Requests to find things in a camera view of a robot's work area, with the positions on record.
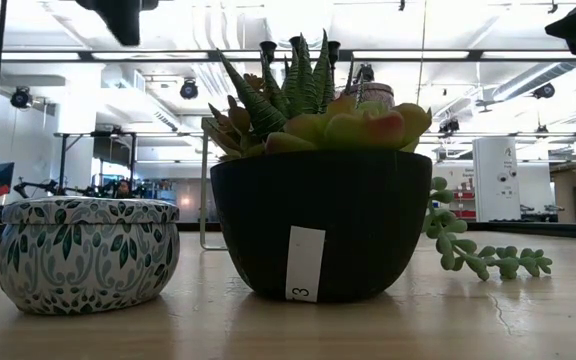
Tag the tall black candlestick holder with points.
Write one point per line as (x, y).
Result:
(294, 42)

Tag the teal leaf patterned tin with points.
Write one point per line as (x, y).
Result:
(88, 255)

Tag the red shelf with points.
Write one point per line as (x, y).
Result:
(465, 214)

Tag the black background robot arm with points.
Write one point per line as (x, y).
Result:
(43, 187)

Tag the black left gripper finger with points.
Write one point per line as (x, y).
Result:
(125, 25)

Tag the white column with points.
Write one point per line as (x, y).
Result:
(493, 195)

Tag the succulent plant in black pot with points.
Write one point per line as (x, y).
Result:
(318, 215)

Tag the pink round tin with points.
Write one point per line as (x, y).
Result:
(378, 92)

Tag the dark monitor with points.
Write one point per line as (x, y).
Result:
(4, 176)

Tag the person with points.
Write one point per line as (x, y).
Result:
(124, 190)

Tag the black background rig frame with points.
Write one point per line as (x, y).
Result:
(62, 165)

